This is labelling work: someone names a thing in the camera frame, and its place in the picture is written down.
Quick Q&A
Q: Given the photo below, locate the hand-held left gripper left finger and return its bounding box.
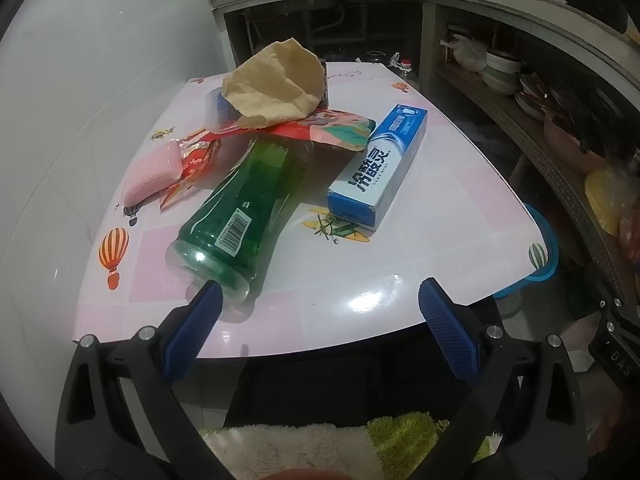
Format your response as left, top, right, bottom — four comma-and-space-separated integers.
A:
55, 280, 231, 480

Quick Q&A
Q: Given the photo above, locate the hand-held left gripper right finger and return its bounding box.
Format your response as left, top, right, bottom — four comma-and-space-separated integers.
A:
415, 277, 588, 480

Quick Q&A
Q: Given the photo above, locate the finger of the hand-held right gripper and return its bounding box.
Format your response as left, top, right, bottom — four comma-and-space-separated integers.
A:
586, 275, 640, 391

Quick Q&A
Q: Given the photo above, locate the blue plastic basket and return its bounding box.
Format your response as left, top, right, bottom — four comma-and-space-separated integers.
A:
492, 203, 560, 318

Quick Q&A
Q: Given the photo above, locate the green plastic bottle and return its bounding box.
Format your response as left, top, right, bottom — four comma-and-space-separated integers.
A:
165, 137, 316, 318

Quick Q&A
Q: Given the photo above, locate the pink sponge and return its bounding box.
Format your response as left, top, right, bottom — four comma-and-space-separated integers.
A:
121, 140, 182, 207

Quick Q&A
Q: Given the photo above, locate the red snack wrapper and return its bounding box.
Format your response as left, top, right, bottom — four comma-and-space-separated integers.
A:
159, 130, 223, 211

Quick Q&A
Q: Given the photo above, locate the blue white toothpaste box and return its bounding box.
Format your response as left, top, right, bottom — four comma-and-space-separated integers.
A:
326, 104, 429, 232

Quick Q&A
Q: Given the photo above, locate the colourful illustrated pouch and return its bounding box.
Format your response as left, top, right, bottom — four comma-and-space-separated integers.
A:
215, 110, 377, 150

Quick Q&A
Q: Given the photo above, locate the clear blue plastic packet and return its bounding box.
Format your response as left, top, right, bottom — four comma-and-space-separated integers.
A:
207, 87, 242, 126

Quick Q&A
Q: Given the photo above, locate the brown paper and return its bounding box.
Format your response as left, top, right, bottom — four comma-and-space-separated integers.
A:
221, 38, 327, 130

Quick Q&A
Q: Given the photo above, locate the yellow plastic bag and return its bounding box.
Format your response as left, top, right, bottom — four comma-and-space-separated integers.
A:
584, 167, 626, 236

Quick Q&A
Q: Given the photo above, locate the fluffy white green garment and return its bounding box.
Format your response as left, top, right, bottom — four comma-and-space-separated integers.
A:
197, 412, 503, 480

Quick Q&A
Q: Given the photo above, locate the pink basin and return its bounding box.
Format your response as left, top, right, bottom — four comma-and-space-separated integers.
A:
542, 110, 606, 173

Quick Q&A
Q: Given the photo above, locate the stack of plates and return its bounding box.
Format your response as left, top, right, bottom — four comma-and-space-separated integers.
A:
515, 75, 556, 121

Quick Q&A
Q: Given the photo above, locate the stack of white bowls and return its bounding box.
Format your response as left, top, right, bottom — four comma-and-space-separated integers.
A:
482, 50, 523, 96

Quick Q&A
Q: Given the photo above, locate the white plastic bag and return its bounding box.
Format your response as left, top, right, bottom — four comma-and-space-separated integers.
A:
440, 35, 488, 72

